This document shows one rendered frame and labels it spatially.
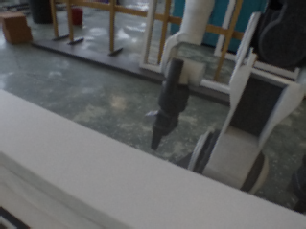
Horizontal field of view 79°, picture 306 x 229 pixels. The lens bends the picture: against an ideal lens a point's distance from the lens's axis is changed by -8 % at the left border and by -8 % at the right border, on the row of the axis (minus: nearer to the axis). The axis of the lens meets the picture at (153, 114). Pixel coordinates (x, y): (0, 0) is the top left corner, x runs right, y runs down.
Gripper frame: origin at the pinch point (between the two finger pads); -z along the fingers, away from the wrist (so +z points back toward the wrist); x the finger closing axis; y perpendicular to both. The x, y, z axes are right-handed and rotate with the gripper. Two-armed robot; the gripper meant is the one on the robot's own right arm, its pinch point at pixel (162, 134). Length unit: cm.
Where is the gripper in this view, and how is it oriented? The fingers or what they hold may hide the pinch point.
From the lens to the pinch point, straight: 67.8
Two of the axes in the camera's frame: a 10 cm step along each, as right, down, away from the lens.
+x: -4.6, 3.1, -8.3
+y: 8.6, 3.8, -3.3
